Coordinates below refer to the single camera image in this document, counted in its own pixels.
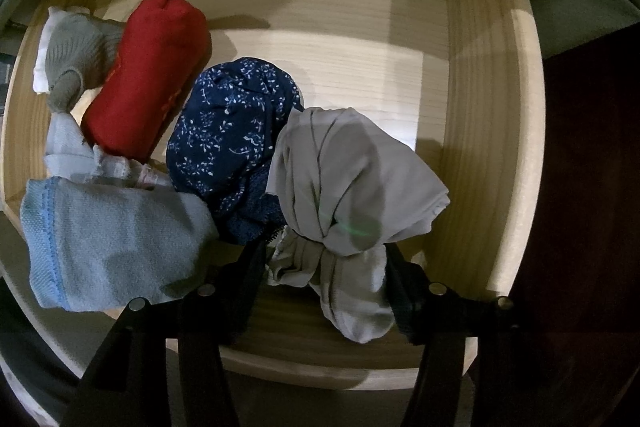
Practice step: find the red sock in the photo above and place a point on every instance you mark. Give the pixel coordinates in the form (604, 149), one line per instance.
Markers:
(145, 72)

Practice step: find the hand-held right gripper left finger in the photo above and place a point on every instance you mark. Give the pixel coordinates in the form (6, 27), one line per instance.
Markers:
(250, 277)

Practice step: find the pale blue lace sock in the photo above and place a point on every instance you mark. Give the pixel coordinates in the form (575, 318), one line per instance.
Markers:
(70, 152)

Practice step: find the grey underwear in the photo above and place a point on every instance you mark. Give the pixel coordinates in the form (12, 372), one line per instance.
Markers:
(340, 177)

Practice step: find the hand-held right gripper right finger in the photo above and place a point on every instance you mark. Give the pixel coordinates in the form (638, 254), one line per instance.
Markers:
(405, 302)

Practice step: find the grey and white sock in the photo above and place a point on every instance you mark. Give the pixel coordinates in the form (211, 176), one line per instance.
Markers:
(75, 52)

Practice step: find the light blue underwear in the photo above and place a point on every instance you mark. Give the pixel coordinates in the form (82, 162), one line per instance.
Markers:
(115, 247)

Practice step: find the navy floral underwear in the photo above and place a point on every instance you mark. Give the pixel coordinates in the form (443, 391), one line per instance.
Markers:
(225, 132)

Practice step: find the wooden drawer with grey front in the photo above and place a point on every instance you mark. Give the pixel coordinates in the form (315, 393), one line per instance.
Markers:
(360, 57)

